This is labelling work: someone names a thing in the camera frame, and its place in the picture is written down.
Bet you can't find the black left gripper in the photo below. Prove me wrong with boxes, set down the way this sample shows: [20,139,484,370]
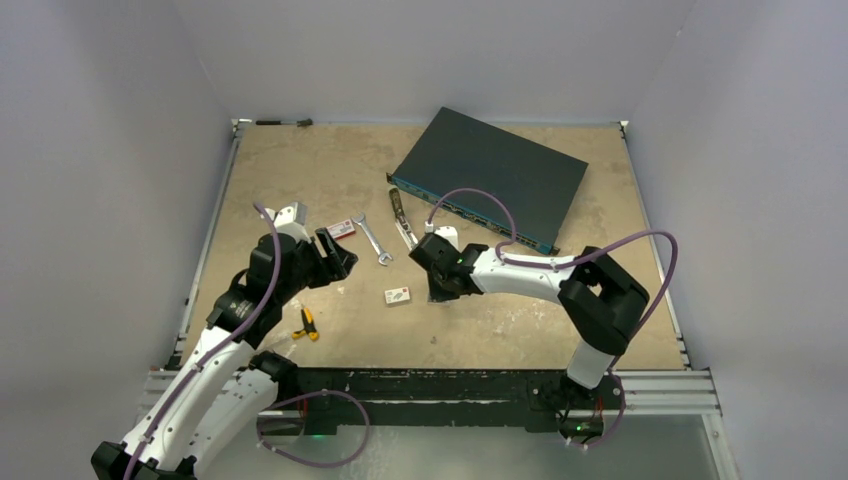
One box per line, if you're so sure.
[275,227,356,303]

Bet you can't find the white staple box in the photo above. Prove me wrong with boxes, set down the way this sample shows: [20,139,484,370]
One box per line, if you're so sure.
[384,287,411,306]

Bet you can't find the green and white stapler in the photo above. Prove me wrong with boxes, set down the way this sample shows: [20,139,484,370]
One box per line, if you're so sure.
[388,186,419,251]

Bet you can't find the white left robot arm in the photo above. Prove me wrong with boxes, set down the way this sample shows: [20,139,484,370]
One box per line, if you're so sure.
[91,228,358,479]

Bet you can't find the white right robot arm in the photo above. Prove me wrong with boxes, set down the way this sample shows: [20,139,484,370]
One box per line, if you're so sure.
[410,233,650,407]

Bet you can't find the red staple box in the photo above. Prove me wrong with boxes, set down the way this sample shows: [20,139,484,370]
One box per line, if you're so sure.
[327,219,356,240]

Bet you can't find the silver open-end wrench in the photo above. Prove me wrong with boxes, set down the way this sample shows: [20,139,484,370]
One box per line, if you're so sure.
[351,212,393,267]

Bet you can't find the yellow black pliers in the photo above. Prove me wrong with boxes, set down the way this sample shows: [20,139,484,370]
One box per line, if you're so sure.
[291,307,320,342]

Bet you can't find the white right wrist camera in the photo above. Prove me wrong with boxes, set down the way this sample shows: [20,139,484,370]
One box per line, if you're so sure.
[425,223,459,250]

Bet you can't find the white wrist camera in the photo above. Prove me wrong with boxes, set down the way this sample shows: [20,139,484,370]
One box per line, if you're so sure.
[425,223,459,250]
[272,201,311,243]

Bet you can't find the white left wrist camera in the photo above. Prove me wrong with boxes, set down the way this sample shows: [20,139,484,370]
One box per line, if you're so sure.
[272,201,311,243]

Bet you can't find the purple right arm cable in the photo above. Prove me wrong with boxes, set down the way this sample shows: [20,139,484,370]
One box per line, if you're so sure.
[426,188,680,372]

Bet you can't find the dark blue network switch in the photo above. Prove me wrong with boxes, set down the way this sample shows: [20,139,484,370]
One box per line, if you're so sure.
[387,107,588,255]

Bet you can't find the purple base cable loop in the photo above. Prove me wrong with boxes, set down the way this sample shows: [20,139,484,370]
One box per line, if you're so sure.
[255,388,372,470]

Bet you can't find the black screwdriver at wall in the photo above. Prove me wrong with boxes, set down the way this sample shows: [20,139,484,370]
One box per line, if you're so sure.
[254,118,314,128]

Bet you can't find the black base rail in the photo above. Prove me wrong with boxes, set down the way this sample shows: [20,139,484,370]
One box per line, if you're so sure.
[272,367,625,437]

